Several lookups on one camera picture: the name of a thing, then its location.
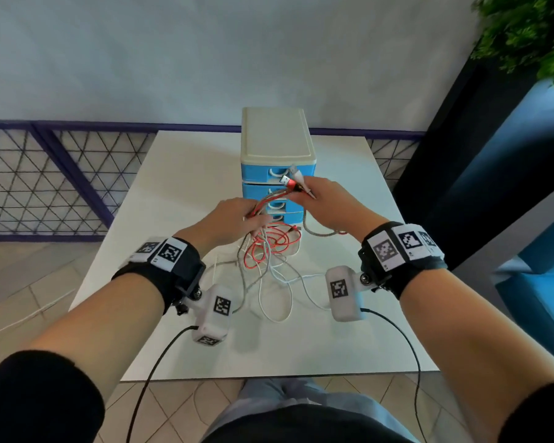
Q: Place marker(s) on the person's left hand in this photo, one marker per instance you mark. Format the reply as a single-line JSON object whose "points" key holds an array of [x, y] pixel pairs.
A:
{"points": [[224, 223]]}

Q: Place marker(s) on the person's right hand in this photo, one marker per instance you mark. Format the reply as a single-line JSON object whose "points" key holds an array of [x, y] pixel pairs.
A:
{"points": [[337, 205]]}

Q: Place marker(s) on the person's left fingers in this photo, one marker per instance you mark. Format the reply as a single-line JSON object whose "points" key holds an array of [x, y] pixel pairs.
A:
{"points": [[260, 217]]}

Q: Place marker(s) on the person's right fingers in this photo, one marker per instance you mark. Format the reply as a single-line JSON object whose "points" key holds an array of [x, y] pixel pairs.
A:
{"points": [[310, 185]]}

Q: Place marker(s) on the person's left forearm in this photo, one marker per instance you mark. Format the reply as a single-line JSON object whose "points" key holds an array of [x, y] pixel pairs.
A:
{"points": [[106, 322]]}

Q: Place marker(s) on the person's right forearm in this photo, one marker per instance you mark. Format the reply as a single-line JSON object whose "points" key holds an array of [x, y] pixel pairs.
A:
{"points": [[461, 336]]}

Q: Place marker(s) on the blue drawer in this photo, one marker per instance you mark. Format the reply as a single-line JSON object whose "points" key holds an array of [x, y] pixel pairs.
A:
{"points": [[258, 191], [284, 206], [290, 219], [258, 172]]}

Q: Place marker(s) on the white mini drawer cabinet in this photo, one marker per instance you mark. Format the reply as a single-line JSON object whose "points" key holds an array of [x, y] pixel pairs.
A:
{"points": [[277, 136]]}

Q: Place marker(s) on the dark glossy planter column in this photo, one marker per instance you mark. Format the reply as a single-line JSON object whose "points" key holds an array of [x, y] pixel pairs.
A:
{"points": [[471, 170]]}

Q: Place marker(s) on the person's blue jeans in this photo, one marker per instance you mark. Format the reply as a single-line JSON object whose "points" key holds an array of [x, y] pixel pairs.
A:
{"points": [[300, 396]]}

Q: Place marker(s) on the blue armchair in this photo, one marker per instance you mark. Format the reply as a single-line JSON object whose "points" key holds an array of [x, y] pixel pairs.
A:
{"points": [[547, 299]]}

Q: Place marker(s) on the green leafy plant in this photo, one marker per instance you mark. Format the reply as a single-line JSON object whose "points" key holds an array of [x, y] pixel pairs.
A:
{"points": [[531, 32]]}

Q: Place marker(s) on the person's black top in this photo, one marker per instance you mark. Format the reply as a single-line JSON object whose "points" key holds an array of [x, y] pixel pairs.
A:
{"points": [[37, 401]]}

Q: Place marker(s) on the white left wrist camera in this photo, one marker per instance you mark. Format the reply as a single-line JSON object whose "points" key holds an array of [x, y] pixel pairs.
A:
{"points": [[212, 313]]}

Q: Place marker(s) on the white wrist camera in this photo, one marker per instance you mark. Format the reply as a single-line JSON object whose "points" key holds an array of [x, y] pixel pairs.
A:
{"points": [[344, 295], [212, 313]]}

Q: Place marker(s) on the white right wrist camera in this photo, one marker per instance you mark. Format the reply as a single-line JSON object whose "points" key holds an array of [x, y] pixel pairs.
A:
{"points": [[344, 295]]}

